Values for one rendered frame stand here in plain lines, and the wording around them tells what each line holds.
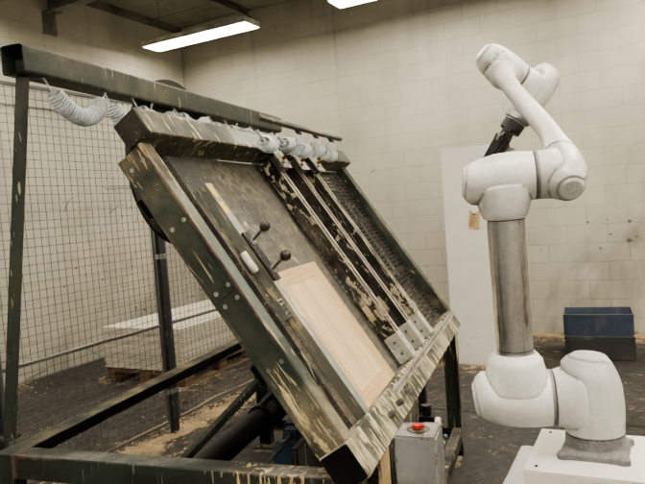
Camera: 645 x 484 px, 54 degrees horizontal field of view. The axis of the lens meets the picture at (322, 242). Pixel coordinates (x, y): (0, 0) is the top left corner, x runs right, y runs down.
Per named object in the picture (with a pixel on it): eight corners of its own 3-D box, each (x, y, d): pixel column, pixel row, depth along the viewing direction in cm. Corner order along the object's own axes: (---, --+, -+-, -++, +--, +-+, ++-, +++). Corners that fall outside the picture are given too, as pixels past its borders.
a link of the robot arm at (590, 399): (633, 441, 164) (629, 357, 163) (561, 441, 168) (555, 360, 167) (618, 420, 180) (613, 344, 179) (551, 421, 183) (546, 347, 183)
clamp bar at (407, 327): (410, 352, 290) (452, 324, 283) (265, 151, 307) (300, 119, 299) (414, 348, 300) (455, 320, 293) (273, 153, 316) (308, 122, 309)
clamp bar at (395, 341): (399, 366, 268) (444, 335, 261) (243, 148, 285) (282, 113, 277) (404, 359, 278) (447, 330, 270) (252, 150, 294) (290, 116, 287)
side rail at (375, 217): (433, 320, 383) (447, 310, 380) (328, 178, 398) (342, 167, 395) (435, 318, 391) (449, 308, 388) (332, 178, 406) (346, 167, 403)
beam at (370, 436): (342, 496, 182) (370, 477, 178) (317, 460, 183) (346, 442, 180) (447, 333, 389) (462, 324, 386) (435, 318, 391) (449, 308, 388)
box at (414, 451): (440, 502, 173) (436, 438, 172) (397, 498, 176) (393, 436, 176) (445, 483, 184) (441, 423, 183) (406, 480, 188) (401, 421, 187)
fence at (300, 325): (356, 420, 205) (366, 414, 204) (196, 189, 218) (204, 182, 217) (361, 415, 210) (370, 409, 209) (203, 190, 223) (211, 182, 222)
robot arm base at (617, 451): (635, 438, 180) (633, 419, 180) (631, 467, 161) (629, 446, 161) (568, 431, 189) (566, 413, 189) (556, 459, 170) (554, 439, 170)
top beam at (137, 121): (129, 152, 197) (150, 131, 193) (111, 127, 198) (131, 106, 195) (340, 173, 404) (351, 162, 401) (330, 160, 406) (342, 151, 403)
